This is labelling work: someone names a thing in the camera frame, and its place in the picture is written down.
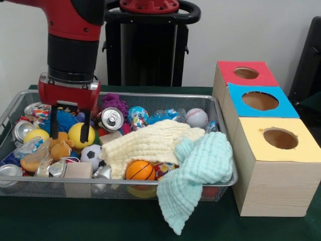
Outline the small yellow ball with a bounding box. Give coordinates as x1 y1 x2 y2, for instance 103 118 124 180
24 129 50 144

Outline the black white soccer ball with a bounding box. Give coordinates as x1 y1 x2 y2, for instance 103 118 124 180
80 144 103 171

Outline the brown plush teddy bear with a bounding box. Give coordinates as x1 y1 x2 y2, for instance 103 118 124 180
49 132 80 163

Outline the large yellow ball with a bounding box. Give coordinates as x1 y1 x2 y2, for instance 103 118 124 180
68 122 96 151

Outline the cream yellow cloth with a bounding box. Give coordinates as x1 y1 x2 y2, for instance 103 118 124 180
99 119 206 179

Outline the white baseball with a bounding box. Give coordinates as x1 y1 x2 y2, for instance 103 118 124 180
185 108 209 128

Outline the orange toy basketball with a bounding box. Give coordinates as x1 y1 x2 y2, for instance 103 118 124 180
125 160 156 181

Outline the black chair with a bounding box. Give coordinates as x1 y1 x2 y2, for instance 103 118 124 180
288 16 321 101

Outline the plain wooden block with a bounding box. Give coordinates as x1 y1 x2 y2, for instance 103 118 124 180
64 162 93 198

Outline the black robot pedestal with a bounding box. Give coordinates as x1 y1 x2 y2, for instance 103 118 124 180
101 0 201 87

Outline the blue globe ball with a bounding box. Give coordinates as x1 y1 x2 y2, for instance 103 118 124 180
127 106 149 126

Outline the silver drink can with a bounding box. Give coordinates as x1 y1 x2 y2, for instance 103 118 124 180
96 107 125 133

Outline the mint green cloth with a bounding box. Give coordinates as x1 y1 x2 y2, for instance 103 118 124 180
156 132 234 236

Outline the wooden box with three holes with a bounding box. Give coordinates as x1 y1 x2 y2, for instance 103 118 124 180
212 60 321 217

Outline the dark green side table cloth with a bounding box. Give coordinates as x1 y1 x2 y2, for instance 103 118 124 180
299 90 321 111

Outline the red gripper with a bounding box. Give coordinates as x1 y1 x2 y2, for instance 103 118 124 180
38 72 101 144

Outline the shallow clear mesh bin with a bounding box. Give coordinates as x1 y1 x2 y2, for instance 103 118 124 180
0 90 238 201

